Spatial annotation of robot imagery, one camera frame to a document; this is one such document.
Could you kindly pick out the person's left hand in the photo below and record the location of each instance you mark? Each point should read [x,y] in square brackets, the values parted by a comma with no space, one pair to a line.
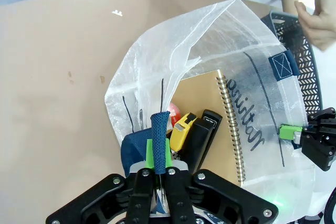
[320,30]

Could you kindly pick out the black mesh basket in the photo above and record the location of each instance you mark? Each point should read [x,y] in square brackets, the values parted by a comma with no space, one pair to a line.
[309,77]

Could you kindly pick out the small white paper scrap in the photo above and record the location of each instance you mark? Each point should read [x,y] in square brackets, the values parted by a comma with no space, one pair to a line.
[117,12]

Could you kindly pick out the red round packet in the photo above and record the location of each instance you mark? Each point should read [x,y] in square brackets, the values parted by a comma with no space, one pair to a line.
[174,112]

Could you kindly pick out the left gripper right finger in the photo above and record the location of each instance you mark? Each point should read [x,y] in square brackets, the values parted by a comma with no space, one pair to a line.
[181,200]

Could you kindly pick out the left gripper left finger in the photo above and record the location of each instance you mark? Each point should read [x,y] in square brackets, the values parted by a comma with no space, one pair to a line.
[139,200]

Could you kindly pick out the kraft spiral notebook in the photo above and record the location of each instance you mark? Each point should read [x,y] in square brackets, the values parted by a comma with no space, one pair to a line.
[204,95]

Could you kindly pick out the black stapler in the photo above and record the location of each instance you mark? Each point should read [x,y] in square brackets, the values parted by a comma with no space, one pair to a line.
[202,134]

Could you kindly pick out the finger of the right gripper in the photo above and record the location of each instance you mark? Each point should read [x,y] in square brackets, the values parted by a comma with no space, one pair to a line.
[320,153]
[288,131]

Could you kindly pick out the yellow black tape measure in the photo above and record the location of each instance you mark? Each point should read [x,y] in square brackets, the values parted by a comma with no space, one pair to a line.
[179,134]

